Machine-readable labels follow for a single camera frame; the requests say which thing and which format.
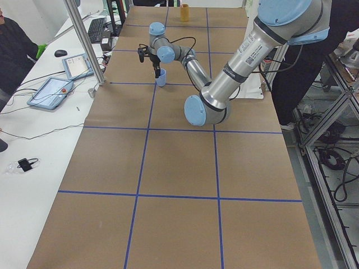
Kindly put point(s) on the far teach pendant tablet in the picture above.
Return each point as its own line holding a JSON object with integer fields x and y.
{"x": 77, "y": 67}

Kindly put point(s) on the black small device on table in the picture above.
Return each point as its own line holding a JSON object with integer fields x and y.
{"x": 27, "y": 164}

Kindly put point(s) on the aluminium frame post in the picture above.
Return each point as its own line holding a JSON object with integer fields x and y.
{"x": 84, "y": 39}

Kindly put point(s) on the black computer mouse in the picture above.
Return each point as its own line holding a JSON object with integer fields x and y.
{"x": 60, "y": 53}

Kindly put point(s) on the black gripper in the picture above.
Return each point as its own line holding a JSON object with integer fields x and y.
{"x": 153, "y": 59}

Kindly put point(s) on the bamboo wooden cup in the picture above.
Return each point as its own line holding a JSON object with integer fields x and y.
{"x": 184, "y": 12}

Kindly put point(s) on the seated person in black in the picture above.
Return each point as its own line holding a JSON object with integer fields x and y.
{"x": 18, "y": 56}

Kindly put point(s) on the black keyboard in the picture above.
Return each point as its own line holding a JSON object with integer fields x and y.
{"x": 96, "y": 29}

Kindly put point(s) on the light blue plastic cup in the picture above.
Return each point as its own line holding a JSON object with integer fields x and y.
{"x": 162, "y": 79}

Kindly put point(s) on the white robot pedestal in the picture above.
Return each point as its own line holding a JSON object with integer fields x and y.
{"x": 250, "y": 89}

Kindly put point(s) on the teach pendant tablet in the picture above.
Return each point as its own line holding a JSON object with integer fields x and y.
{"x": 50, "y": 95}
{"x": 77, "y": 67}

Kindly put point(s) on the standing person in black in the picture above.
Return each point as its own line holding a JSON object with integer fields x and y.
{"x": 290, "y": 86}

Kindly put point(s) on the near teach pendant tablet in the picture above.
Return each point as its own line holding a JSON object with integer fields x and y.
{"x": 50, "y": 95}

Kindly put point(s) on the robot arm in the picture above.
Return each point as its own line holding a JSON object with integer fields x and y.
{"x": 277, "y": 23}

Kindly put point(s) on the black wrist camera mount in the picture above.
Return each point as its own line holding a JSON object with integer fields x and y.
{"x": 142, "y": 52}

